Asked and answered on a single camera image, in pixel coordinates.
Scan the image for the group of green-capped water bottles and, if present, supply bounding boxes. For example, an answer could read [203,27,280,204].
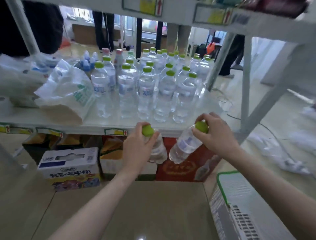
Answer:
[90,47,213,124]

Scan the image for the crumpled white plastic wrap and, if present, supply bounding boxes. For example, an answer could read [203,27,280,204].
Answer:
[247,105,316,176]

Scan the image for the red gift box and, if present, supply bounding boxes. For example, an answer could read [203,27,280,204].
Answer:
[156,137,222,183]

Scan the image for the white plastic bag blue print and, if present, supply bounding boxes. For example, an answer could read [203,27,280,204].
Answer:
[0,52,61,108]

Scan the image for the white blue milk carton box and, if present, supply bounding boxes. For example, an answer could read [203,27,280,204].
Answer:
[37,147,101,192]

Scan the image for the person's right forearm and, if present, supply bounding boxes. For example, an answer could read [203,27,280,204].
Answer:
[223,148,316,240]

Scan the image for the pack of blue-capped bottles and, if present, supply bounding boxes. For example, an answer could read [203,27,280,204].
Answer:
[75,50,99,73]

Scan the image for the orange snack packets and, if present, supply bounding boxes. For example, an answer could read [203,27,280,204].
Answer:
[22,133,85,150]

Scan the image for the clear green-capped water bottle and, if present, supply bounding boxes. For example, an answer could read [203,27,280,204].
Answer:
[142,124,168,164]
[169,121,209,164]

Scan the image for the white metal shelf rack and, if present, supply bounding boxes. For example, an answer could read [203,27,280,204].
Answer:
[0,0,316,139]

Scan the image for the person's right hand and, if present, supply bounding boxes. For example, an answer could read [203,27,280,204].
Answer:
[192,112,241,159]

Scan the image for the person's left hand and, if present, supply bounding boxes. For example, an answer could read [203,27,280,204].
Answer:
[122,122,160,175]

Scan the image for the white plastic bag green print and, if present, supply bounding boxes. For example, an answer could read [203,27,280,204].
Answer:
[34,59,96,125]

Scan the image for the white basket green rim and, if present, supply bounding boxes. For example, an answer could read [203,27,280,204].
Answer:
[209,171,295,240]

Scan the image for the grey floor cable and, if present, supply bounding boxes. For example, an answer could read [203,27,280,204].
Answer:
[212,88,292,159]

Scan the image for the person's left forearm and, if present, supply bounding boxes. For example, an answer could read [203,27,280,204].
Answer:
[48,168,144,240]

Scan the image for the dark red snack packets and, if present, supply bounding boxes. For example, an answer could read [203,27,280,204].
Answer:
[241,0,309,18]

